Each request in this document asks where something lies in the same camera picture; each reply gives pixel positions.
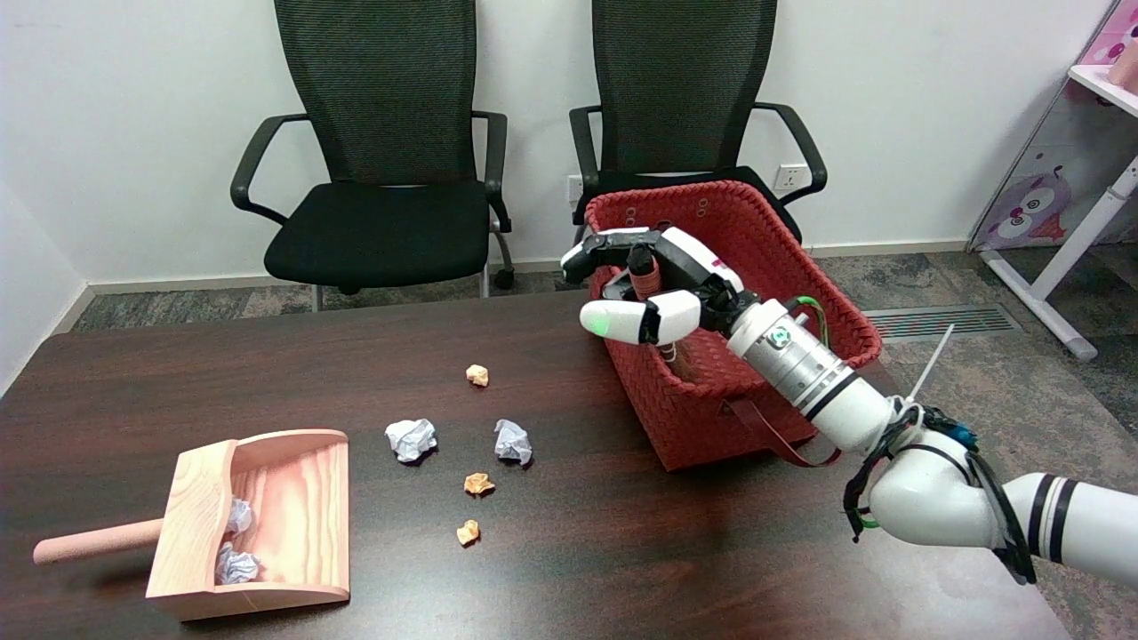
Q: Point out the metal floor vent grille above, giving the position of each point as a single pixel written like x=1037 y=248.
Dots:
x=942 y=323

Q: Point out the pink white children's desk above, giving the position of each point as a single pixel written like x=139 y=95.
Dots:
x=1058 y=178

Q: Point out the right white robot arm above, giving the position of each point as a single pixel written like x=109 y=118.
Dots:
x=925 y=484

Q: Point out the small white crumpled paper ball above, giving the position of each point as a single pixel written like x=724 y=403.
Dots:
x=513 y=443

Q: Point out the black mesh office chair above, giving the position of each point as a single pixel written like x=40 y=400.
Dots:
x=680 y=89
x=373 y=222

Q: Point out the white wall socket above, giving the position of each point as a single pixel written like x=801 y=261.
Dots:
x=789 y=177
x=575 y=188

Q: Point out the orange crumpled paper scrap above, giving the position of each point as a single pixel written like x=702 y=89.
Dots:
x=478 y=484

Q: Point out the pale yellow paper scrap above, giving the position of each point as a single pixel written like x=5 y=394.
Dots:
x=477 y=375

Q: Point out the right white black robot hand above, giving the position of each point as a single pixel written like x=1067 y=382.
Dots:
x=685 y=311

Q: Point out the red woven basket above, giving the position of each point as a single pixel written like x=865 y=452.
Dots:
x=711 y=418

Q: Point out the large white crumpled paper ball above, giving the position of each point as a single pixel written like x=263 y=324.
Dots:
x=411 y=438

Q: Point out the orange yellow paper scrap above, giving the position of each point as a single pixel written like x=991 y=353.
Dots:
x=468 y=532

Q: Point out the wooden dustpan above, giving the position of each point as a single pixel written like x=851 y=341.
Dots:
x=293 y=524

